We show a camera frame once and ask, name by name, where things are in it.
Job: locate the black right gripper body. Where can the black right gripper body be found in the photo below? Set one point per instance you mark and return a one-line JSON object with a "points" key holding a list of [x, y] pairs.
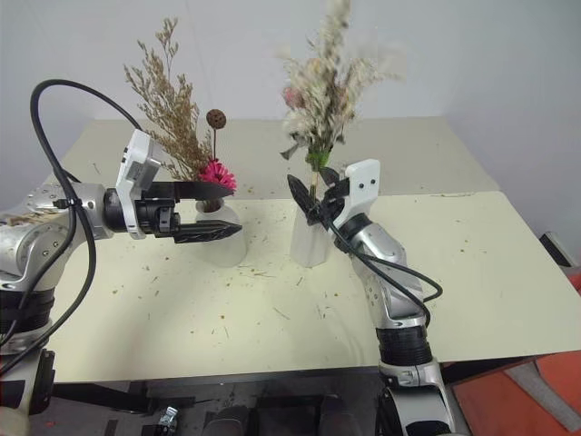
{"points": [[331, 204]]}

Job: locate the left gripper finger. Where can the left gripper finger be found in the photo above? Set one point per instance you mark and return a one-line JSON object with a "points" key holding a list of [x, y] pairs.
{"points": [[209, 230], [204, 191]]}

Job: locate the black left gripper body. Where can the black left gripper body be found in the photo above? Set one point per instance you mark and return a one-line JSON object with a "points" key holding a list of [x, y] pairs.
{"points": [[156, 218]]}

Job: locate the white pampas grass bouquet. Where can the white pampas grass bouquet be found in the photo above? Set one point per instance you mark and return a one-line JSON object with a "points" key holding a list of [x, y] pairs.
{"points": [[327, 91]]}

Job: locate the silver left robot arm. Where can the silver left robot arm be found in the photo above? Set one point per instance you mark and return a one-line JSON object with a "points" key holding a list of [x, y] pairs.
{"points": [[41, 245]]}

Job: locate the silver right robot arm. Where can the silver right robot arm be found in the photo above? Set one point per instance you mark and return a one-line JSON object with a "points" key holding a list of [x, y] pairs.
{"points": [[386, 254]]}

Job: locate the brown dried bouquet pink flower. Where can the brown dried bouquet pink flower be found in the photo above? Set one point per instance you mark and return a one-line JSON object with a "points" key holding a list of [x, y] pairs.
{"points": [[177, 122]]}

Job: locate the white rounded vase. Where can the white rounded vase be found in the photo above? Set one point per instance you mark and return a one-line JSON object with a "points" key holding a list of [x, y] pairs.
{"points": [[227, 250]]}

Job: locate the white faceted vase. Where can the white faceted vase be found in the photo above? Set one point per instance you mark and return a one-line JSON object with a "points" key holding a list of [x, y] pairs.
{"points": [[308, 245]]}

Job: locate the silver metal clamp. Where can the silver metal clamp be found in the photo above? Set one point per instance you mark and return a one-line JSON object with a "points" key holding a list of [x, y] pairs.
{"points": [[168, 415]]}

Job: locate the dark grey box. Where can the dark grey box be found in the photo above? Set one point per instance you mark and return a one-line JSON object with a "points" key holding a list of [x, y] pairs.
{"points": [[556, 247]]}

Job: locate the orange object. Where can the orange object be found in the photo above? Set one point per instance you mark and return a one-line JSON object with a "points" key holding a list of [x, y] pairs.
{"points": [[558, 363]]}

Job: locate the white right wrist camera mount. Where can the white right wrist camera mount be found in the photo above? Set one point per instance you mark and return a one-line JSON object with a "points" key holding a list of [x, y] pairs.
{"points": [[361, 191]]}

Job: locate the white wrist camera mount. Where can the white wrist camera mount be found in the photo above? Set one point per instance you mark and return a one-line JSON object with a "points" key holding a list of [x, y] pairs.
{"points": [[361, 191], [136, 159]]}

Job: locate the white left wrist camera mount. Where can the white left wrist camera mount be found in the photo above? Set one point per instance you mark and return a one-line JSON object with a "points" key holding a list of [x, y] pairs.
{"points": [[136, 159]]}

